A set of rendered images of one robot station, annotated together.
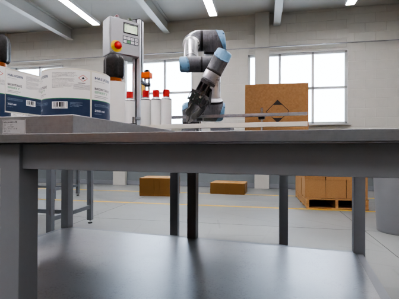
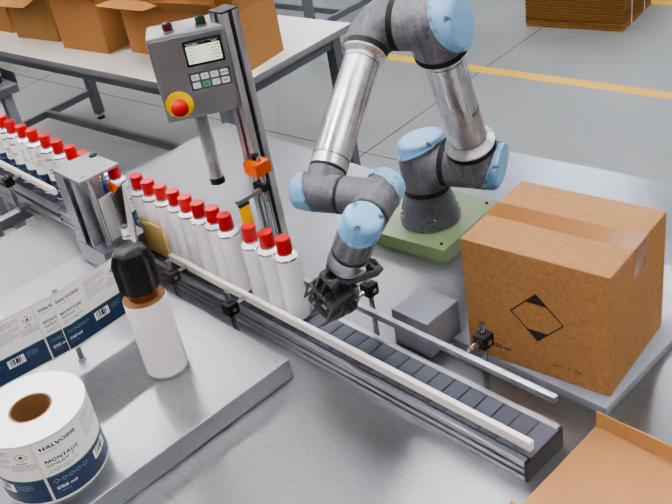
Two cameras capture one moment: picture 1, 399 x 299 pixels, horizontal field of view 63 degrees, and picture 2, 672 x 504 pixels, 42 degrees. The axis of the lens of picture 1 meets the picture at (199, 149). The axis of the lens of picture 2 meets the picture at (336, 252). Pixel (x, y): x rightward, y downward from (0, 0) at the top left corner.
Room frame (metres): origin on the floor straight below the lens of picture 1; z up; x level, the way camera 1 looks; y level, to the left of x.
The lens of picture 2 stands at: (0.30, -0.82, 2.02)
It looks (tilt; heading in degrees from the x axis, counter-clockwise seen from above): 32 degrees down; 34
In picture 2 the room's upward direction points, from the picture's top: 11 degrees counter-clockwise
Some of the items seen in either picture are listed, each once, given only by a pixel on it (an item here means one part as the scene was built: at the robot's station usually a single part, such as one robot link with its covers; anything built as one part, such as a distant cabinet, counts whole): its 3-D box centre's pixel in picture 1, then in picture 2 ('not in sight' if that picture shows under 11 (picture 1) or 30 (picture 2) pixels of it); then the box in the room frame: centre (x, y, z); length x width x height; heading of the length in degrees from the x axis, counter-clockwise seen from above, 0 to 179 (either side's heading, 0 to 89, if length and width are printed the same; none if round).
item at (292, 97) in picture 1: (275, 114); (563, 283); (1.68, -0.39, 0.99); 0.30 x 0.24 x 0.27; 80
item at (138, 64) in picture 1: (138, 82); (256, 151); (1.75, 0.34, 1.16); 0.04 x 0.04 x 0.67; 73
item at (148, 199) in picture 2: not in sight; (157, 216); (1.69, 0.64, 0.98); 0.05 x 0.05 x 0.20
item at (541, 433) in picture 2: not in sight; (248, 296); (1.60, 0.34, 0.86); 1.65 x 0.08 x 0.04; 73
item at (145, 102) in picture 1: (145, 111); (257, 265); (1.57, 0.26, 0.98); 0.05 x 0.05 x 0.20
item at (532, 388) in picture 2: (189, 117); (337, 296); (1.55, 0.05, 0.95); 1.07 x 0.01 x 0.01; 73
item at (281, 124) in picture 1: (183, 126); (316, 333); (1.48, 0.07, 0.90); 1.07 x 0.01 x 0.02; 73
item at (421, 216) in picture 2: (191, 130); (428, 200); (2.02, 0.05, 0.92); 0.15 x 0.15 x 0.10
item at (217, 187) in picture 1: (229, 187); not in sight; (6.13, -0.57, 0.10); 0.64 x 0.52 x 0.20; 76
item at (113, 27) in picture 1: (121, 40); (195, 68); (1.71, 0.42, 1.38); 0.17 x 0.10 x 0.19; 128
